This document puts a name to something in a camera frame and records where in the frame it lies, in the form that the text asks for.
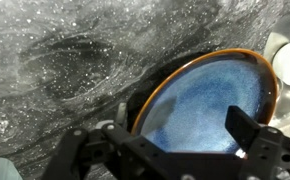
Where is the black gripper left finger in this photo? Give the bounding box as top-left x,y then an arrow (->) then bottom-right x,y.
41,102 -> 173,180

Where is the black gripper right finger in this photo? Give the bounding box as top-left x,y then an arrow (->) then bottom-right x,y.
224,105 -> 290,180

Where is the blue plate with orange rim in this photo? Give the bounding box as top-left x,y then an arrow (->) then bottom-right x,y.
130,48 -> 280,154

